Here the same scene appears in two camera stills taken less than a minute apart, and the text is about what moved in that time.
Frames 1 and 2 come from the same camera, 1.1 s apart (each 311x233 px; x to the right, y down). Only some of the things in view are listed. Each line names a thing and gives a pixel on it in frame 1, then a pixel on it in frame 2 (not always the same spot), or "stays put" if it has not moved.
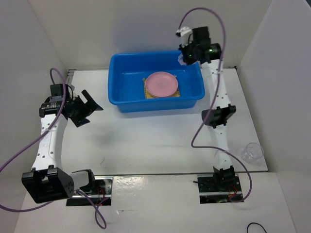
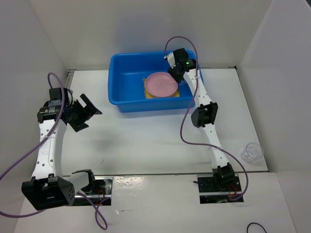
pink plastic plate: (161, 84) stays put
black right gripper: (188, 60) to (177, 77)
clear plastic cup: (252, 153) stays put
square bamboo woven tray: (148, 96) stays put
